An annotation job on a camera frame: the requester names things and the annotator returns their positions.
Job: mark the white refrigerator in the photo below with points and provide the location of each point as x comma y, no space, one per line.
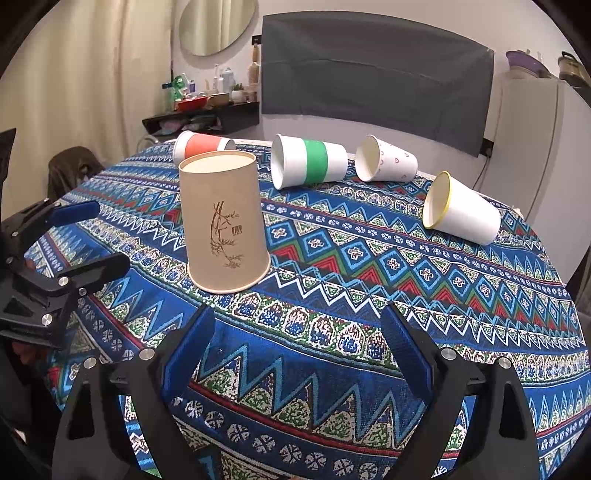
545,138

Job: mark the round wall mirror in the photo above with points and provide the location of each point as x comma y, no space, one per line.
217,27

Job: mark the beige curtain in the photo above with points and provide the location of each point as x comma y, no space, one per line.
92,69

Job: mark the white spray bottle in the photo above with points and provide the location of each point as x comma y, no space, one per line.
227,79

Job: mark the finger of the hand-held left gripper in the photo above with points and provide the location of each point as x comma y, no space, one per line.
94,273
74,213

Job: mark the dark metal pot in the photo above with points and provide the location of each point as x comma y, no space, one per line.
572,69

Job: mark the green plastic bottle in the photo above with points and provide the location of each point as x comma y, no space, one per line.
179,92

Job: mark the purple basin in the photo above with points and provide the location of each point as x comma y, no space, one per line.
526,64

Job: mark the white cup with green band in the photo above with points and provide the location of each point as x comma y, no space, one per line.
314,161

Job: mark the small potted plant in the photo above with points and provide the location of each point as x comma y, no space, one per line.
237,93

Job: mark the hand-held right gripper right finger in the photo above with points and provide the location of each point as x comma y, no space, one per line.
411,355

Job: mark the red bowl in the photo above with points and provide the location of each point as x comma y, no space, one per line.
191,105

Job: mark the brown paper cup with bamboo print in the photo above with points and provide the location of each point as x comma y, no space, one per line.
221,221

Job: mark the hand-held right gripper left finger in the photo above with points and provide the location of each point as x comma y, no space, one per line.
184,357

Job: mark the white cup with red band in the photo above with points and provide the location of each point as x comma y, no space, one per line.
201,145

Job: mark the dark jacket on chair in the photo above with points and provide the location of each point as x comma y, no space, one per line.
74,170

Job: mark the blue patterned tablecloth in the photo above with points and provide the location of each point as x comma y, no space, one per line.
323,323

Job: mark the black wall shelf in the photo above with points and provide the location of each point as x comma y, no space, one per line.
240,115

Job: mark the dark grey hanging cloth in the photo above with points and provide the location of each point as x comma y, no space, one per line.
369,83

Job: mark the white cup with heart print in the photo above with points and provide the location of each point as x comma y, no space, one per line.
397,161

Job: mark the brown bottle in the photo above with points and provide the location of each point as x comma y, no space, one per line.
253,74

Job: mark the white cup with yellow rim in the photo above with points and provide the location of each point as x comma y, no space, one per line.
466,212

